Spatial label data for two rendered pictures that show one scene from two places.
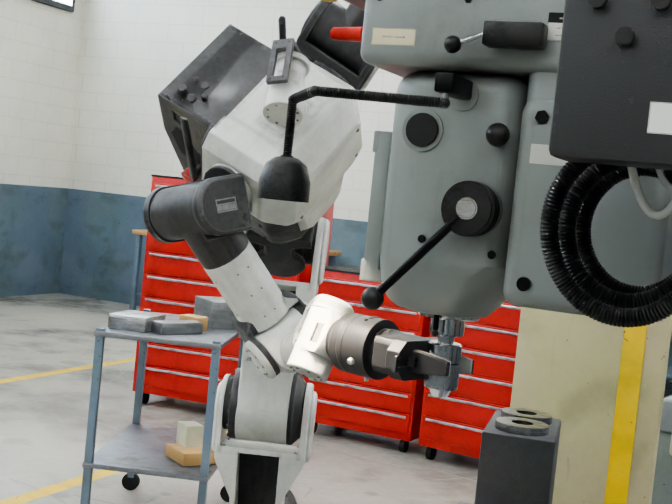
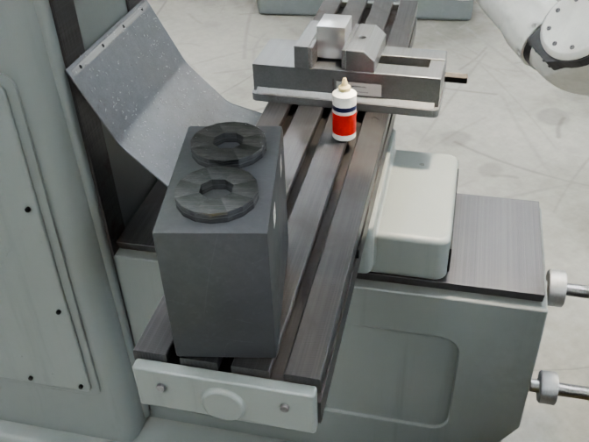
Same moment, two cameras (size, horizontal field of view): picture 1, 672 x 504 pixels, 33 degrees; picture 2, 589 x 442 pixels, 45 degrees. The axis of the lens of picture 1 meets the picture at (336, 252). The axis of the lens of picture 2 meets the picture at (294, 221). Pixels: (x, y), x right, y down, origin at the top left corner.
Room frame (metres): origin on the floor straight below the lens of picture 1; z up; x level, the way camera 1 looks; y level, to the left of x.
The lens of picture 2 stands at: (2.62, -0.38, 1.54)
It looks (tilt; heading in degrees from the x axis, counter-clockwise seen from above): 37 degrees down; 171
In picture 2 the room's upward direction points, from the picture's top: 3 degrees counter-clockwise
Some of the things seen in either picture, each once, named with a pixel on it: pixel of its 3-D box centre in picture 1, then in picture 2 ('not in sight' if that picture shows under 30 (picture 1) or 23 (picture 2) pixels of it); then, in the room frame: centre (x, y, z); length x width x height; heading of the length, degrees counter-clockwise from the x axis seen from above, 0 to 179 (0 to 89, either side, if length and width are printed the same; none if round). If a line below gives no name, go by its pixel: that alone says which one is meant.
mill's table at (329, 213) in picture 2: not in sight; (324, 135); (1.50, -0.14, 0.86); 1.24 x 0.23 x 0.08; 156
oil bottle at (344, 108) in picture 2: not in sight; (344, 107); (1.58, -0.13, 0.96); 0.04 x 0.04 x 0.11
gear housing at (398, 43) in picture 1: (507, 43); not in sight; (1.52, -0.20, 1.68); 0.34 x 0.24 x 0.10; 66
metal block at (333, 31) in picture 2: not in sight; (334, 36); (1.40, -0.10, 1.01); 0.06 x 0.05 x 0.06; 154
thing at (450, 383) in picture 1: (442, 368); not in sight; (1.54, -0.16, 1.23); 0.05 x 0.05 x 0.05
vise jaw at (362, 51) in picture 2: not in sight; (364, 47); (1.42, -0.05, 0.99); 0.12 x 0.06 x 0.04; 154
